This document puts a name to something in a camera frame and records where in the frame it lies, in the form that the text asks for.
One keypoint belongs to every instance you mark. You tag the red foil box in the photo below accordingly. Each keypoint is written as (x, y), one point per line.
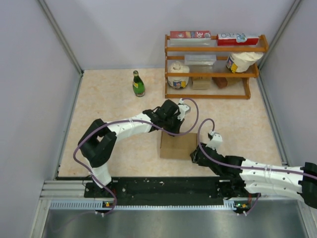
(190, 35)

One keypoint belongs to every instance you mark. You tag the red white wrap box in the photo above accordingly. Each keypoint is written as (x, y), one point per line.
(236, 39)

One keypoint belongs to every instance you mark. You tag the brown red block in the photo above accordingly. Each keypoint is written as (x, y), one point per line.
(221, 82)

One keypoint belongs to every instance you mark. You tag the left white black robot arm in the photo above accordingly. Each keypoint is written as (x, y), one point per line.
(98, 142)

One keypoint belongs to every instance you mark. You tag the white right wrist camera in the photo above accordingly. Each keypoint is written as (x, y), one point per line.
(215, 140)

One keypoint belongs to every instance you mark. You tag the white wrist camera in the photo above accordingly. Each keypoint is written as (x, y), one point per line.
(184, 109)
(215, 140)

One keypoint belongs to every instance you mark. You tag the silver foil box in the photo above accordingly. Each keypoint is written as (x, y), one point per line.
(200, 59)

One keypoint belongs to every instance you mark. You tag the green glass bottle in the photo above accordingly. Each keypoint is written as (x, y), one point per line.
(138, 85)

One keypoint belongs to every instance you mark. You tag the white bag left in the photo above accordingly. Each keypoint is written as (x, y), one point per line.
(178, 82)

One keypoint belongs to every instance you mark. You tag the tan block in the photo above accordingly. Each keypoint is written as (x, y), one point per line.
(201, 83)

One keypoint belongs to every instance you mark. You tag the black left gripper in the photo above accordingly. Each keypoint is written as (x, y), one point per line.
(179, 123)

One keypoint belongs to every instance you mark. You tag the brown cardboard box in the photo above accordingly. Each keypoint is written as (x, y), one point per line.
(177, 147)

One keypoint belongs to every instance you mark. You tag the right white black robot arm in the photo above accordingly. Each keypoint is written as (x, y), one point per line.
(295, 182)

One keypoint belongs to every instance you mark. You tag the wooden shelf rack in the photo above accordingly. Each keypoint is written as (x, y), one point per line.
(240, 91)

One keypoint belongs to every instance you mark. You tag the large white flour bag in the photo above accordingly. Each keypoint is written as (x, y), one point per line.
(240, 62)

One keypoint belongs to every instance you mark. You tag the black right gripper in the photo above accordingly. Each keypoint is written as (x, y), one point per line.
(195, 159)

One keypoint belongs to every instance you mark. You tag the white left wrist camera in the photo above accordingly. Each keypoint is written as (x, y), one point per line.
(184, 109)

